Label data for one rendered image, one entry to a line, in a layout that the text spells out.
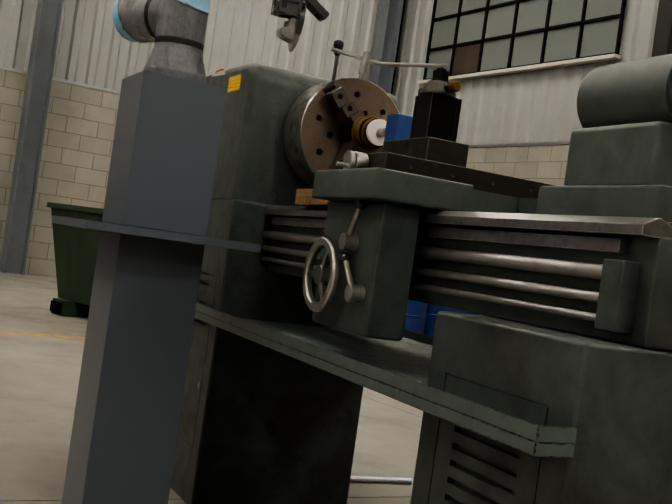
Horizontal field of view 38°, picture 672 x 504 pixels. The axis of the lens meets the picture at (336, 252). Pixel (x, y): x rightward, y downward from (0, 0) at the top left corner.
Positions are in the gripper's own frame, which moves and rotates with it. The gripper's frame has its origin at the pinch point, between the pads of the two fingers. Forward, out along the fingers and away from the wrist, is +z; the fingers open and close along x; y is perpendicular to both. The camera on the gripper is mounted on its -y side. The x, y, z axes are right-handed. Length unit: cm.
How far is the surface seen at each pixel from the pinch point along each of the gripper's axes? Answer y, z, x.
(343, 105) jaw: -5.8, 18.0, 27.9
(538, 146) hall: -591, -107, -696
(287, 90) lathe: 3.0, 13.8, 8.0
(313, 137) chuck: -0.4, 27.4, 23.4
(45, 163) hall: -69, -6, -977
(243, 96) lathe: 13.9, 17.3, 3.2
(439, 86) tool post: -2, 19, 83
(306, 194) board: 6, 44, 39
